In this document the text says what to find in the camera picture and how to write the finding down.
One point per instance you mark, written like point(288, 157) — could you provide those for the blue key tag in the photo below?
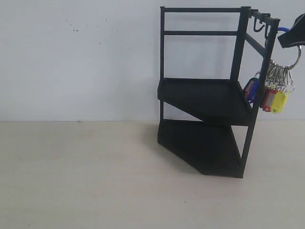
point(250, 89)

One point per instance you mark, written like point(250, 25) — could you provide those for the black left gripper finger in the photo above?
point(294, 36)

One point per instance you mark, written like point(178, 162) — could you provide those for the red key tag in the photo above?
point(268, 99)

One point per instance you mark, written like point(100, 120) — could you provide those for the yellow key tag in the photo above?
point(279, 102)

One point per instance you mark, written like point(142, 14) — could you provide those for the colourful key tag bunch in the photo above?
point(289, 67)

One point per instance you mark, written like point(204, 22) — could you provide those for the black two-tier corner shelf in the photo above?
point(217, 141)

